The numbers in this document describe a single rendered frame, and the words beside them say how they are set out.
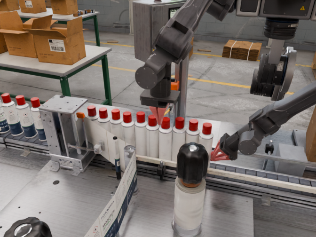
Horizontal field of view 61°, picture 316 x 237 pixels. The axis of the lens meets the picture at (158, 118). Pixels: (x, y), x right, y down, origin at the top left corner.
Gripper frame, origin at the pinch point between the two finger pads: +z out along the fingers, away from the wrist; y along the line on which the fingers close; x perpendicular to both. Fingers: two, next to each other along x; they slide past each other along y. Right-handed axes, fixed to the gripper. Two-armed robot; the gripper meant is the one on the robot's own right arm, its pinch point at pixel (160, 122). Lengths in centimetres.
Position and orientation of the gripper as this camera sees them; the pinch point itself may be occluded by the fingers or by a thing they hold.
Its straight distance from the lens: 78.6
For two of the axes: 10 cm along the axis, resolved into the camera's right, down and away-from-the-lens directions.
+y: 9.6, 1.4, -2.4
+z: 0.0, 8.7, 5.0
